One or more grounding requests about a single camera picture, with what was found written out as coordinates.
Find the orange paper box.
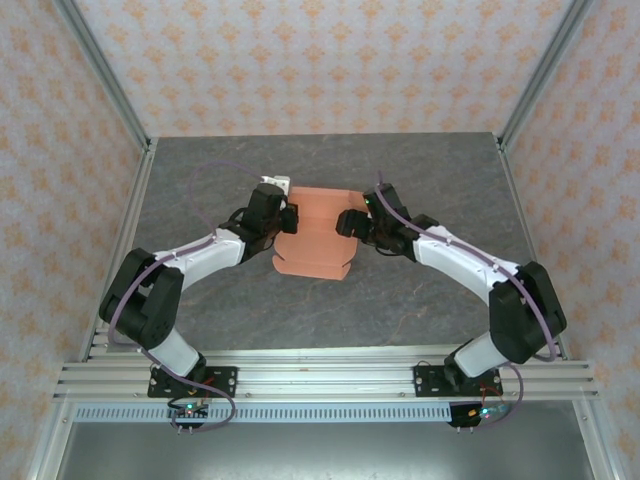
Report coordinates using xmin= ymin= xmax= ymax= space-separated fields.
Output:
xmin=272 ymin=185 xmax=369 ymax=281

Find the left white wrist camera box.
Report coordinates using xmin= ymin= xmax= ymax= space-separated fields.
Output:
xmin=259 ymin=173 xmax=292 ymax=195

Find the aluminium table side rail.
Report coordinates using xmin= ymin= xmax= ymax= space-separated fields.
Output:
xmin=494 ymin=134 xmax=572 ymax=362
xmin=77 ymin=138 xmax=160 ymax=362

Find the aluminium table edge rail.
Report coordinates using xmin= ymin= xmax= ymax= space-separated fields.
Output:
xmin=79 ymin=342 xmax=571 ymax=363

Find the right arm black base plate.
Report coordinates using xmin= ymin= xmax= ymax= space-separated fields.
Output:
xmin=413 ymin=363 xmax=503 ymax=399

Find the wide aluminium mounting rail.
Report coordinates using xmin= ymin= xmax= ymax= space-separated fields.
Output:
xmin=52 ymin=360 xmax=600 ymax=402

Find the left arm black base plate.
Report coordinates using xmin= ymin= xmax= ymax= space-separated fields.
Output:
xmin=147 ymin=365 xmax=239 ymax=399

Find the slotted grey cable duct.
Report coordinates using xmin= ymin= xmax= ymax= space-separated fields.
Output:
xmin=73 ymin=403 xmax=454 ymax=424

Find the aluminium frame post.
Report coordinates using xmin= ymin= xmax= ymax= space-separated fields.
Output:
xmin=52 ymin=0 xmax=153 ymax=151
xmin=498 ymin=0 xmax=596 ymax=151

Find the aluminium frame leg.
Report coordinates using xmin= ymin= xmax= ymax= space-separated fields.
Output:
xmin=24 ymin=399 xmax=76 ymax=480
xmin=572 ymin=399 xmax=621 ymax=480

